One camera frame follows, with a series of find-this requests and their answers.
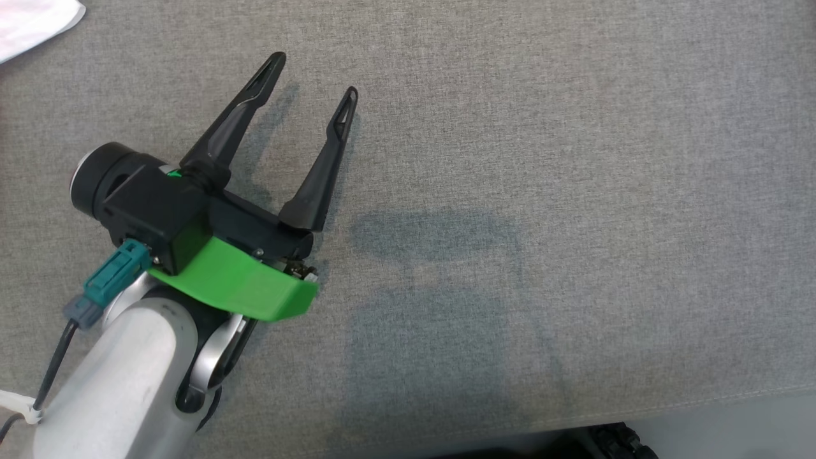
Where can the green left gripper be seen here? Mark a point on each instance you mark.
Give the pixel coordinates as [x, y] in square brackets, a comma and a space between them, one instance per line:
[248, 287]

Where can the red and white jersey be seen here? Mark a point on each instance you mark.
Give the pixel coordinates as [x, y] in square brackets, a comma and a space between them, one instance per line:
[32, 22]

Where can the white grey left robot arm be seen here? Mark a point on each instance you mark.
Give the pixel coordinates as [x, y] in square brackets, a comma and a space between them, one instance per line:
[121, 382]

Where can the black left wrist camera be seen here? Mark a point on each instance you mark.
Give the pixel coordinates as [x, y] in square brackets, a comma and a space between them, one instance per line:
[146, 197]

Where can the teal left camera connector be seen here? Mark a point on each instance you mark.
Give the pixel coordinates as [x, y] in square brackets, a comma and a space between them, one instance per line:
[115, 274]

